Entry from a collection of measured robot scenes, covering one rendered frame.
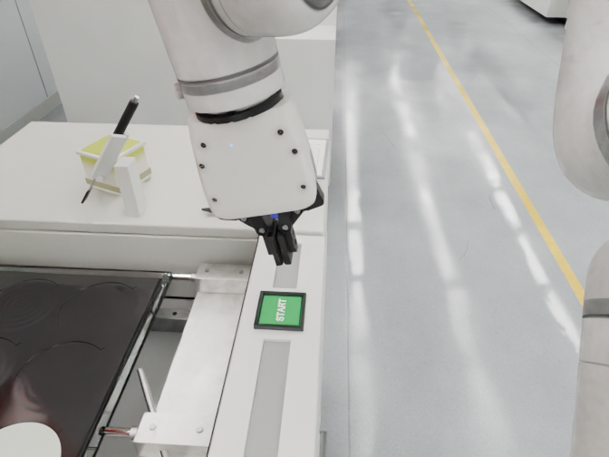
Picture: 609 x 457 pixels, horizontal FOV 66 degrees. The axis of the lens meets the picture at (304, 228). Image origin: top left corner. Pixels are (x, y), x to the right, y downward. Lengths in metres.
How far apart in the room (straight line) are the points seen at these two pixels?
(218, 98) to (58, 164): 0.60
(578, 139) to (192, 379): 0.49
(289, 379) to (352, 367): 1.22
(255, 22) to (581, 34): 0.32
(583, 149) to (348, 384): 1.30
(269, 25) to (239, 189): 0.16
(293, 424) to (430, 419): 1.20
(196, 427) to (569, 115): 0.48
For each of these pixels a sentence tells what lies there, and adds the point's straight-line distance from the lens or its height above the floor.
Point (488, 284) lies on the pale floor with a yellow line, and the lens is 2.13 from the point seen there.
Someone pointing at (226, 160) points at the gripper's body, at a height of 1.17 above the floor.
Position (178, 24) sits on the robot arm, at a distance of 0.36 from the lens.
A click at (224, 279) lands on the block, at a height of 0.91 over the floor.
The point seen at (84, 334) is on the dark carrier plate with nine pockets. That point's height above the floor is 0.90.
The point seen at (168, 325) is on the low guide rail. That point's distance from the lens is 0.73.
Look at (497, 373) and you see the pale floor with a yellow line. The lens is 1.81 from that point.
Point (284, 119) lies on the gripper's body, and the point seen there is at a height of 1.21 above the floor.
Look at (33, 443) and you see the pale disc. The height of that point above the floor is 0.90.
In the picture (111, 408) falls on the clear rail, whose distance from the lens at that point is 0.58.
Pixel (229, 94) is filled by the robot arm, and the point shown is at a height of 1.23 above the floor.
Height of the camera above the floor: 1.36
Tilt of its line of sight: 36 degrees down
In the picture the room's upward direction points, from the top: straight up
